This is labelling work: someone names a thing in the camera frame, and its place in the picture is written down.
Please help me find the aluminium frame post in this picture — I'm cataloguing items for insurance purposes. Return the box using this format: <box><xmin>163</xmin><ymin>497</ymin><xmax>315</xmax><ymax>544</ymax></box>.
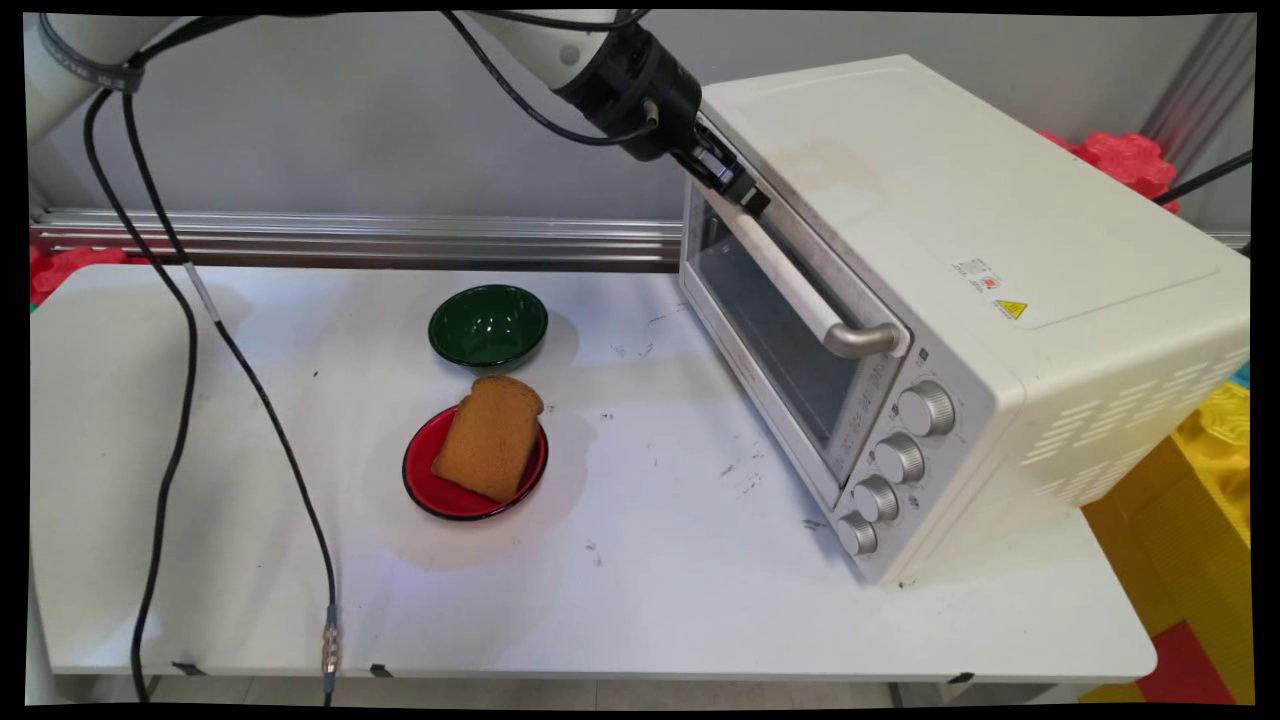
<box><xmin>1140</xmin><ymin>14</ymin><xmax>1257</xmax><ymax>177</ymax></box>

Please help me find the red foam puzzle mat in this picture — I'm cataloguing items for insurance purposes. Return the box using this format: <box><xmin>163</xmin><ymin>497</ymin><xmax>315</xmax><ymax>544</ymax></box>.
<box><xmin>1038</xmin><ymin>130</ymin><xmax>1182</xmax><ymax>216</ymax></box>
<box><xmin>29</xmin><ymin>242</ymin><xmax>131</xmax><ymax>307</ymax></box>

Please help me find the thick black cable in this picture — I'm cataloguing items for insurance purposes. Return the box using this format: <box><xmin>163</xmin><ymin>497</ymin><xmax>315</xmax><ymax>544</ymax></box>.
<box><xmin>1150</xmin><ymin>150</ymin><xmax>1254</xmax><ymax>208</ymax></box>

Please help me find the plain black cable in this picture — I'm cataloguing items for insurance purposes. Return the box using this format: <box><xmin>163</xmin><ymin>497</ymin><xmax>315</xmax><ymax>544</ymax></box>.
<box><xmin>83</xmin><ymin>88</ymin><xmax>199</xmax><ymax>704</ymax></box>

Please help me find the white toaster oven body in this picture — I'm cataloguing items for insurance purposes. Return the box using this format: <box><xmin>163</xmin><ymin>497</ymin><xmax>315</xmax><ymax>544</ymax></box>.
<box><xmin>680</xmin><ymin>55</ymin><xmax>1252</xmax><ymax>591</ymax></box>

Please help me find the white label sticker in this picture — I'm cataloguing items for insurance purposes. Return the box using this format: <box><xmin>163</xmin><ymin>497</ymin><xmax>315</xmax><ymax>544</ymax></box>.
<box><xmin>952</xmin><ymin>257</ymin><xmax>1004</xmax><ymax>295</ymax></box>

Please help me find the brown toast bread slice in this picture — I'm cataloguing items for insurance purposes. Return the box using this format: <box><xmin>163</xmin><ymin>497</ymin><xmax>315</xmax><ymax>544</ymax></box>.
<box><xmin>431</xmin><ymin>375</ymin><xmax>546</xmax><ymax>504</ymax></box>

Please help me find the oven glass door with handle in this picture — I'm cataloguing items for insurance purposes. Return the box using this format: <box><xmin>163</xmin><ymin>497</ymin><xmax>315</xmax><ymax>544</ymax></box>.
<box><xmin>678</xmin><ymin>165</ymin><xmax>915</xmax><ymax>513</ymax></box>

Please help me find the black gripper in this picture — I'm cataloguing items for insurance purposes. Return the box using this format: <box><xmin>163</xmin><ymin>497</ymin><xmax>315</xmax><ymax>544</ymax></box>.
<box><xmin>553</xmin><ymin>24</ymin><xmax>773</xmax><ymax>217</ymax></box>

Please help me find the red plate with black rim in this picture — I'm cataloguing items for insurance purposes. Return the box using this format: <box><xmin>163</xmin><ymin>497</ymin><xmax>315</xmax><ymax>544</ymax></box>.
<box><xmin>402</xmin><ymin>404</ymin><xmax>550</xmax><ymax>522</ymax></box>

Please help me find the black velcro strap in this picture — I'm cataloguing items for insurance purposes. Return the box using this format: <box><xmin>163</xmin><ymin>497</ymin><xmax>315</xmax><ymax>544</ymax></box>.
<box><xmin>38</xmin><ymin>14</ymin><xmax>147</xmax><ymax>95</ymax></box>

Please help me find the large silver oven knob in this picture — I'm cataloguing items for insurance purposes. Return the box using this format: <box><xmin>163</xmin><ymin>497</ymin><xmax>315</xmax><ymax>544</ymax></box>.
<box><xmin>896</xmin><ymin>379</ymin><xmax>958</xmax><ymax>439</ymax></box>

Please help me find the aluminium rail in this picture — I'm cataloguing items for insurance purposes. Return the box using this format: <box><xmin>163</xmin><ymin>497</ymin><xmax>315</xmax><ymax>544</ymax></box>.
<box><xmin>30</xmin><ymin>207</ymin><xmax>687</xmax><ymax>274</ymax></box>

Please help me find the black cable with connector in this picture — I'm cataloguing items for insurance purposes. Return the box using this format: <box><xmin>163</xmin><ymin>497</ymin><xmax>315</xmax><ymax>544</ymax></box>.
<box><xmin>118</xmin><ymin>88</ymin><xmax>343</xmax><ymax>706</ymax></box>

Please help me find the yellow foam puzzle mat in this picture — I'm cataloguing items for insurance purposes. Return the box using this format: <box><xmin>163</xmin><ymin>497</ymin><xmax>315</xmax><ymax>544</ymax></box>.
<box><xmin>1080</xmin><ymin>378</ymin><xmax>1252</xmax><ymax>703</ymax></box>

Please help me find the red foam floor tile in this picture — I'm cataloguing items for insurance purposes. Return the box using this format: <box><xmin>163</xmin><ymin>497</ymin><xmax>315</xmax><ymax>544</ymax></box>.
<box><xmin>1135</xmin><ymin>620</ymin><xmax>1237</xmax><ymax>706</ymax></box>

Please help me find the dark green bowl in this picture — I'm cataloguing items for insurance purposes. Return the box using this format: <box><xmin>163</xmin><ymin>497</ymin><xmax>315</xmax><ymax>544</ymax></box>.
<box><xmin>428</xmin><ymin>284</ymin><xmax>550</xmax><ymax>369</ymax></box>

